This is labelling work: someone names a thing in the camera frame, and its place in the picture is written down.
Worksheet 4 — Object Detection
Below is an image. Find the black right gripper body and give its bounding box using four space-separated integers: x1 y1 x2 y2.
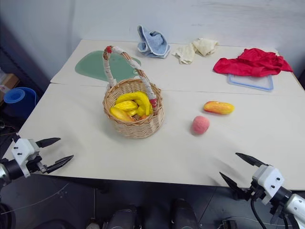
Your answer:
232 180 265 202

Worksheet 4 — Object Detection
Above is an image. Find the yellow banana bunch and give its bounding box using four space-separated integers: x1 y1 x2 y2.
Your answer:
115 91 154 117

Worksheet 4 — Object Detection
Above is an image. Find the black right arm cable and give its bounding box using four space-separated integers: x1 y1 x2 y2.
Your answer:
250 198 267 229

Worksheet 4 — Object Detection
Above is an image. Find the yellow orange mango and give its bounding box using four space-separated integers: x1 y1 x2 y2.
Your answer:
110 106 134 123

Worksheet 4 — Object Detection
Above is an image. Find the red cloth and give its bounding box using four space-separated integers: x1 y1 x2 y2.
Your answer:
213 47 294 78

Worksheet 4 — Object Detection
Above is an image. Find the pink peach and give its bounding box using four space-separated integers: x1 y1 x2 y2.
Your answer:
192 115 211 136

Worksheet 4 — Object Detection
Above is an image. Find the brown cardboard box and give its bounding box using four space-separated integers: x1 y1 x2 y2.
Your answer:
0 72 20 96

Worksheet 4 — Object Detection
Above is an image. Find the light blue towel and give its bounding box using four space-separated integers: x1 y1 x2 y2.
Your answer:
136 24 172 59

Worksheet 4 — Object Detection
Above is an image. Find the wicker basket with wrapped handle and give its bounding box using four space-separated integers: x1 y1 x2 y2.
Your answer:
102 45 165 140

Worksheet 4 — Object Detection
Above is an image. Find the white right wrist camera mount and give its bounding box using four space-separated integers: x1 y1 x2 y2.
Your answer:
252 165 285 206

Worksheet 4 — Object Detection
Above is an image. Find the green cutting mat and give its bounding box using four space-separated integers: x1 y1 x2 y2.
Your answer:
74 50 142 83

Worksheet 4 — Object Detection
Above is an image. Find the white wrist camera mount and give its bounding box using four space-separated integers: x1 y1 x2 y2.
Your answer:
252 165 285 206
11 138 40 178

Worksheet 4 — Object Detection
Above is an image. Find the blue rolled foam mat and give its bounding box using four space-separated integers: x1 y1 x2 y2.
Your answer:
3 87 39 118

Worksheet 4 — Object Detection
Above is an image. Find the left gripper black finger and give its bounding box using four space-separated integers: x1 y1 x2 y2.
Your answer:
45 155 75 174
35 137 61 148

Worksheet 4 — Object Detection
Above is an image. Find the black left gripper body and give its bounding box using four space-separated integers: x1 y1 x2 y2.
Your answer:
26 153 48 174

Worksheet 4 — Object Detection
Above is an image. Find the red yellow long mango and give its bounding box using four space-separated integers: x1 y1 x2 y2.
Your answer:
203 101 235 115

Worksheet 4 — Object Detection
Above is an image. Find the yellow starfruit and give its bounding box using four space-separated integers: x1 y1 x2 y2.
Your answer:
114 100 139 112

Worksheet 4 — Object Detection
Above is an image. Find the clear lid with blue rim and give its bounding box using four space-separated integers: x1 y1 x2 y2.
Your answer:
226 73 275 92

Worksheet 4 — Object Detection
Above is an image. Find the cream cloth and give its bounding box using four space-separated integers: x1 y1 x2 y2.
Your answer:
172 38 220 65

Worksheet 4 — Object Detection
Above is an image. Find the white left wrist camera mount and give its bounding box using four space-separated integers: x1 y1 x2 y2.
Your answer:
11 138 40 178

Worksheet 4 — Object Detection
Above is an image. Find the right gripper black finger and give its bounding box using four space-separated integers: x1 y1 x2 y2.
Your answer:
219 171 243 195
235 152 270 168

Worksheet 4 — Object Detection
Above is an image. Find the dark rounded shape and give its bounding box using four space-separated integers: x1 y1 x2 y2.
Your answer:
106 205 144 229

